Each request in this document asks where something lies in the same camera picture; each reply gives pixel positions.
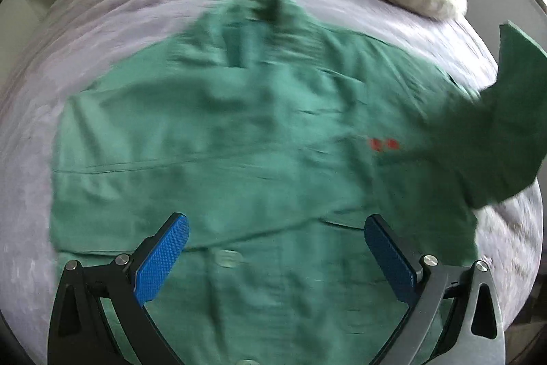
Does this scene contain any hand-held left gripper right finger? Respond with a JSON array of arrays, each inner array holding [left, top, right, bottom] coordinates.
[[363, 213, 507, 365]]

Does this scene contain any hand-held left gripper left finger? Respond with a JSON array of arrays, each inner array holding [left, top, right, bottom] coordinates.
[[48, 212, 191, 365]]

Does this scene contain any green button-up shirt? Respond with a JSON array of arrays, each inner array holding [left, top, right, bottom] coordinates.
[[49, 0, 547, 365]]

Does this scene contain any grey quilted bedspread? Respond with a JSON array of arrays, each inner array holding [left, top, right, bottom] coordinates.
[[0, 0, 544, 349]]

